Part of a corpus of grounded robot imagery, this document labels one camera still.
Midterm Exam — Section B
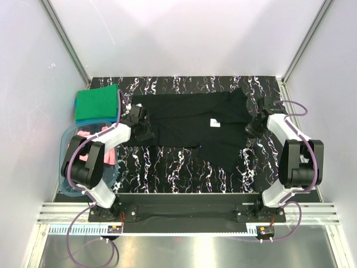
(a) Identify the black t shirt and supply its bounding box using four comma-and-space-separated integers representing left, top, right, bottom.
127, 88, 252, 173

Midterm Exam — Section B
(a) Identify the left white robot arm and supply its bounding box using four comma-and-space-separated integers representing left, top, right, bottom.
60, 106, 154, 221

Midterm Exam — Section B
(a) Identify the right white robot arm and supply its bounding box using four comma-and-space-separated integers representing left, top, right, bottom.
245, 112, 324, 222

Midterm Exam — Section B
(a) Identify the folded blue t shirt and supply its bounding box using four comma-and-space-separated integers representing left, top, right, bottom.
73, 92, 122, 125

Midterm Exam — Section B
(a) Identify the pink t shirt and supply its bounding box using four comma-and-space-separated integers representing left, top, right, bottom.
77, 131, 117, 165

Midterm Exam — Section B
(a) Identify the folded green t shirt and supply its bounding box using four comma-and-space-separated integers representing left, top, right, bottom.
75, 83, 118, 121

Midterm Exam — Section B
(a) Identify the clear blue plastic bin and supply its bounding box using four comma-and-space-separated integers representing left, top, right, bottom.
58, 120, 118, 197

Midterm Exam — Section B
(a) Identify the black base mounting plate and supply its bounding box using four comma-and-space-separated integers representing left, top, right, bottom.
88, 193, 286, 223

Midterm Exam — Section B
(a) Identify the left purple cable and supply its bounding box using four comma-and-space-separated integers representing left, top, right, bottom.
65, 89, 132, 268

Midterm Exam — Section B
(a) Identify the white slotted cable duct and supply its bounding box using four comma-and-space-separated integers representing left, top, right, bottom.
49, 223, 258, 237

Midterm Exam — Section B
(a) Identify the right aluminium frame post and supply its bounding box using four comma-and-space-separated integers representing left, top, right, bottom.
281, 0, 335, 85

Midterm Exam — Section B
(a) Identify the aluminium frame post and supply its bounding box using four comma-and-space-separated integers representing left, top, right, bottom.
39, 0, 91, 88
281, 0, 335, 85

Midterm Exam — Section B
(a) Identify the left aluminium frame post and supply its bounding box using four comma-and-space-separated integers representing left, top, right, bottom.
39, 0, 91, 88

